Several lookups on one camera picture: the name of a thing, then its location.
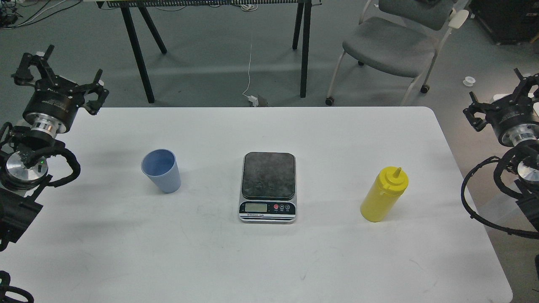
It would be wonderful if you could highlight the yellow squeeze bottle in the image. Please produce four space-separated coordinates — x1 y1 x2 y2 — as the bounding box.
360 166 409 222

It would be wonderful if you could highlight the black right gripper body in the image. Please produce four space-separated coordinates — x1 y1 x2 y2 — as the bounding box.
494 120 539 146

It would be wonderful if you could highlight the digital kitchen scale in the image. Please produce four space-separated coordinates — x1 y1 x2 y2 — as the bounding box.
237 151 298 224

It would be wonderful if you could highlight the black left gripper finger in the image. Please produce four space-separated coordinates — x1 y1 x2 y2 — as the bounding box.
11 45 55 90
75 69 109 116

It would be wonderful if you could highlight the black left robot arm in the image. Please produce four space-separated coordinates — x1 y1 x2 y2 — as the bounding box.
0 45 109 251

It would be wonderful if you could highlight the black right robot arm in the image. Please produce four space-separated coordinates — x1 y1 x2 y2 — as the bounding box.
460 69 539 239

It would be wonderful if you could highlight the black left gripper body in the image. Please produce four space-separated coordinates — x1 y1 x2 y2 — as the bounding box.
22 77 85 133

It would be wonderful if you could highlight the floor cables bundle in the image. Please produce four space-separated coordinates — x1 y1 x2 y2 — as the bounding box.
0 0 83 29

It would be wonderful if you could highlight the black metal table frame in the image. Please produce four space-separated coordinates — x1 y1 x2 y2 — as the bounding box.
96 0 323 104

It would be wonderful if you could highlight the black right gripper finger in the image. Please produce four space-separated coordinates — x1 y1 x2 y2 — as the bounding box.
512 68 539 101
463 92 501 132

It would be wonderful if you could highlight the blue ribbed plastic cup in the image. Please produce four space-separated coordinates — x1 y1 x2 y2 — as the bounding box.
141 149 181 194

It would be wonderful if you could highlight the grey office chair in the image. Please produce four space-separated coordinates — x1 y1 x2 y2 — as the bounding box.
325 0 469 106

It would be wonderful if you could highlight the black cabinet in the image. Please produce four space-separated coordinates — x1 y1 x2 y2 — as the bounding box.
468 0 539 45

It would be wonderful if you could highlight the white plastic spool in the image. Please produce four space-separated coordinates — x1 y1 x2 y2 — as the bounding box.
462 76 476 88

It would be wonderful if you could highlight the white cable with plug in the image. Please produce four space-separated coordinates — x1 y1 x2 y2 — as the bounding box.
242 34 269 107

